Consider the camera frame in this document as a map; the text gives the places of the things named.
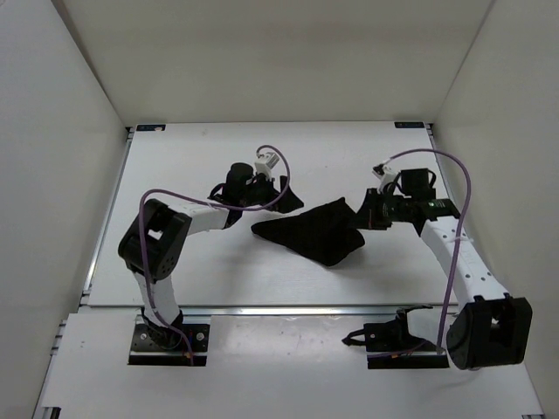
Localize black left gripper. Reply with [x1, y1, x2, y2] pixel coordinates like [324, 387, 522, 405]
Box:
[241, 171, 304, 214]

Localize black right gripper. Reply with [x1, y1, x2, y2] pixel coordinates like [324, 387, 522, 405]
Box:
[348, 189, 411, 231]

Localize black skirt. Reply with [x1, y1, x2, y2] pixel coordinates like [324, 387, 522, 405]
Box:
[251, 197, 365, 267]

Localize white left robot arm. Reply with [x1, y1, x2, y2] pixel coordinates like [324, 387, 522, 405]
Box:
[118, 153, 304, 347]

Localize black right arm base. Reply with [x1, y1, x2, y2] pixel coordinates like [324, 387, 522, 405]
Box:
[342, 305, 449, 370]

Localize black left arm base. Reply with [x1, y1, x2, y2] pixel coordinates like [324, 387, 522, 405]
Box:
[128, 316, 210, 367]

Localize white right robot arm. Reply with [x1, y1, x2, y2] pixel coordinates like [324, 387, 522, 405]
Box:
[350, 164, 533, 369]

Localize dark right corner label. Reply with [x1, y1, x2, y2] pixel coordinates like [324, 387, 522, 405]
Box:
[394, 121, 424, 129]

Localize dark corner label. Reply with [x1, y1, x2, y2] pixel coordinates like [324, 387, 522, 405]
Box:
[135, 124, 166, 132]
[394, 121, 424, 129]

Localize dark left corner label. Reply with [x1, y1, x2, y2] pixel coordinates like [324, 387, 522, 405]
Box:
[135, 124, 166, 132]

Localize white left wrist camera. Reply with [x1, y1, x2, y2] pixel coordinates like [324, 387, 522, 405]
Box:
[254, 152, 280, 178]

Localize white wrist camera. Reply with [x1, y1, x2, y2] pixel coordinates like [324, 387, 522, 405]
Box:
[372, 160, 398, 193]
[254, 152, 280, 178]

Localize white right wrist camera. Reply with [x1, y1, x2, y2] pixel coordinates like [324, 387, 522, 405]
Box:
[372, 160, 398, 193]

